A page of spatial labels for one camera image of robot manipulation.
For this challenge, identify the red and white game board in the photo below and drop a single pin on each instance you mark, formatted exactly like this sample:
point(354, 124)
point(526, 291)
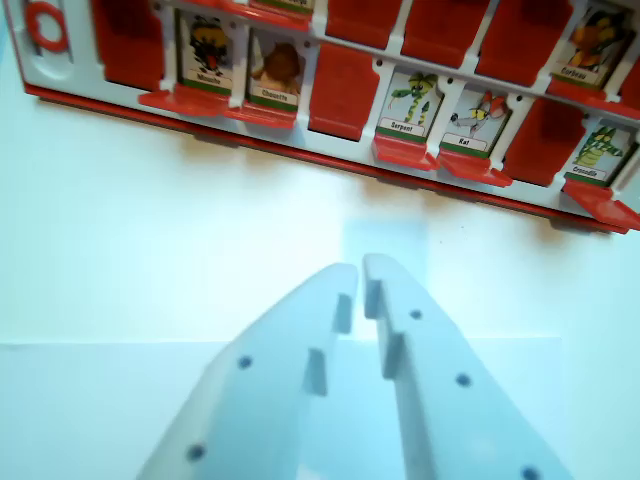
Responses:
point(350, 80)

